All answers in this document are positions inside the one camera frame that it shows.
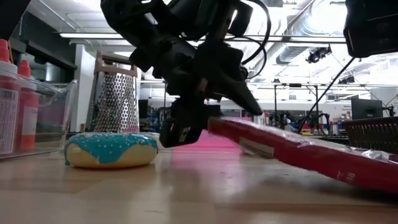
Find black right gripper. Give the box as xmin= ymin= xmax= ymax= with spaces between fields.
xmin=343 ymin=0 xmax=398 ymax=59

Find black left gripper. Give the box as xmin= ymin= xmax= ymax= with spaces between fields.
xmin=129 ymin=35 xmax=264 ymax=149

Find blue sprinkled frosted donut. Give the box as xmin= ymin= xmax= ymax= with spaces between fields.
xmin=64 ymin=132 xmax=159 ymax=170

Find red snack packet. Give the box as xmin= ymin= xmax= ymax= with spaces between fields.
xmin=207 ymin=116 xmax=398 ymax=195

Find orange icing squeeze bottle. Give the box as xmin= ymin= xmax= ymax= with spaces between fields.
xmin=0 ymin=39 xmax=21 ymax=156
xmin=17 ymin=59 xmax=40 ymax=152

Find pink plastic bin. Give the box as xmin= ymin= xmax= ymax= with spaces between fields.
xmin=172 ymin=116 xmax=253 ymax=149

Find black ceiling spotlights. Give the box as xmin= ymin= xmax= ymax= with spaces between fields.
xmin=306 ymin=45 xmax=333 ymax=65

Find black computer monitor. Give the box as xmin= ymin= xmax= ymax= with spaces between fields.
xmin=351 ymin=97 xmax=384 ymax=121

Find black mesh basket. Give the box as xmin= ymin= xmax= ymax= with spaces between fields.
xmin=341 ymin=116 xmax=398 ymax=156

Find long ceiling light bar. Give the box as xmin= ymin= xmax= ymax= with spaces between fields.
xmin=58 ymin=32 xmax=346 ymax=43

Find clear plastic container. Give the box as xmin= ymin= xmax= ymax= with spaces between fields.
xmin=0 ymin=73 xmax=78 ymax=160

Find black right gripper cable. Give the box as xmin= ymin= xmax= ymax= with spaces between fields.
xmin=297 ymin=57 xmax=358 ymax=133

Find black background rig frame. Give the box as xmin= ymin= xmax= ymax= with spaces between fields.
xmin=272 ymin=82 xmax=320 ymax=119

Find metal box grater pink handle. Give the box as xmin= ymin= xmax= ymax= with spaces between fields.
xmin=85 ymin=50 xmax=140 ymax=134

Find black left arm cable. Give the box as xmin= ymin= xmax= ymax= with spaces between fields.
xmin=239 ymin=0 xmax=272 ymax=80

